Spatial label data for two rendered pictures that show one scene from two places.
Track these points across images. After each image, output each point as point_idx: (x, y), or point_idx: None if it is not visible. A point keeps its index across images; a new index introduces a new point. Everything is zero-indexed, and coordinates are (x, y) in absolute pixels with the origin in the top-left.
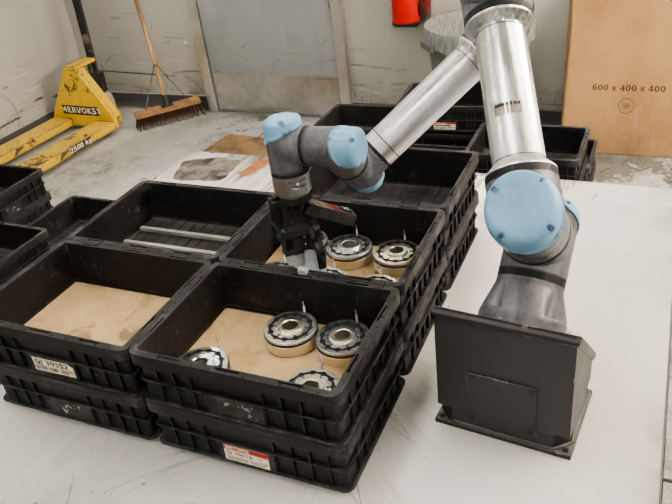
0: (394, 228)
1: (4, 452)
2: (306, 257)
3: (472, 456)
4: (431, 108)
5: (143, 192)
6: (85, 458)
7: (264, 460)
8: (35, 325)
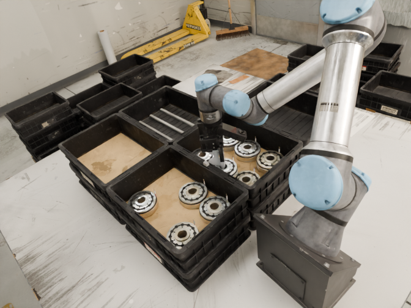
0: (275, 143)
1: (68, 208)
2: (214, 154)
3: (265, 296)
4: (298, 85)
5: (164, 91)
6: (95, 223)
7: (159, 258)
8: (94, 152)
